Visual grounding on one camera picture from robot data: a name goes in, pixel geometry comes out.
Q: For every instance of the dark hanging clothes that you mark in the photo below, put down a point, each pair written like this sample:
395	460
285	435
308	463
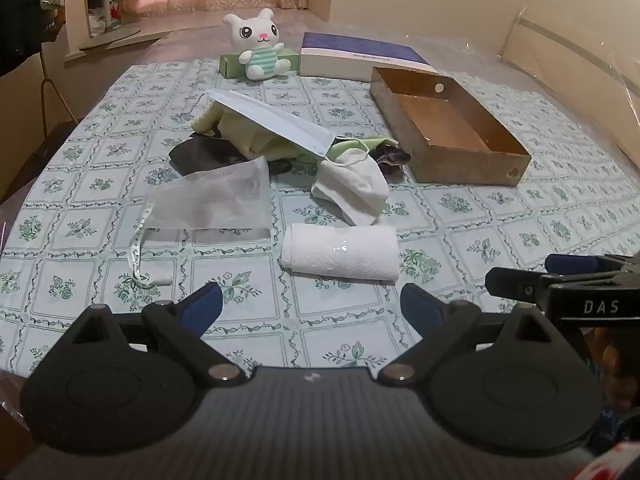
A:
20	10

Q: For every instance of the black face mask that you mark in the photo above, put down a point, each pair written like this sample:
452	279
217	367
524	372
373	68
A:
200	155

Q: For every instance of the plastic-wrapped wooden headboard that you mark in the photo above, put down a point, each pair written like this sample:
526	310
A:
575	60

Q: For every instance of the blue face mask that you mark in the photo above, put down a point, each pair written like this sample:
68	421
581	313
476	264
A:
275	122

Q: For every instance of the yellow towel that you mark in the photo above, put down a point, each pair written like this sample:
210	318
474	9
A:
235	130

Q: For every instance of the purple velvet scrunchie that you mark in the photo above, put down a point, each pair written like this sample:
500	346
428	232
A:
392	159

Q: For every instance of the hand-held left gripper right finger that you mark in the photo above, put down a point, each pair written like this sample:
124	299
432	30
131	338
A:
417	305

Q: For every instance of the green cardboard box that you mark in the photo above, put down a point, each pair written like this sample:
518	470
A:
230	65

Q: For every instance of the purple and white flat box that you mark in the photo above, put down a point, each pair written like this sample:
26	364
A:
360	55

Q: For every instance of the floral tablecloth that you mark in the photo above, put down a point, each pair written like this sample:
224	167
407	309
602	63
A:
310	315

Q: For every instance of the white bunny plush toy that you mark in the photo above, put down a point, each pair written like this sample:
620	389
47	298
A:
260	45

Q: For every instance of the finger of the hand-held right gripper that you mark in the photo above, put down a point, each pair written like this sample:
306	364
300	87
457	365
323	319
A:
515	284
570	263

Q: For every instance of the small white plastic piece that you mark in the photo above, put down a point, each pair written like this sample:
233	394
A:
161	280

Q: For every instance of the light green cloth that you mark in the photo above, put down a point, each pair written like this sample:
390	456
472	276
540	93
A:
357	144

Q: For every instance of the white towel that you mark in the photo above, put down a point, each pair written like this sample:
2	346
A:
340	257

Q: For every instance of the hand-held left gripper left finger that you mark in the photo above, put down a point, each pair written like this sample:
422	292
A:
207	305

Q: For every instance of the white printed ribbon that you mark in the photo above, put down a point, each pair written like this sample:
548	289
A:
136	247

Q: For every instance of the clear plastic sheet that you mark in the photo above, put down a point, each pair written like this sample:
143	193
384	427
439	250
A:
475	55

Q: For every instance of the person's right hand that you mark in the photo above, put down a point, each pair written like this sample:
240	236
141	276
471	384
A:
617	370

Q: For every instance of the standing fan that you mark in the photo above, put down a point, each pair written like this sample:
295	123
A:
107	20

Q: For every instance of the brown cardboard box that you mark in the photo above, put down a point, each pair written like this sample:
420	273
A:
450	125

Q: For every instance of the thin metal stand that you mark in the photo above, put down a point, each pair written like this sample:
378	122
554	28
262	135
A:
52	90

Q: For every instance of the white mesh pouch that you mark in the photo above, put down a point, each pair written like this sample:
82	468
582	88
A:
215	197

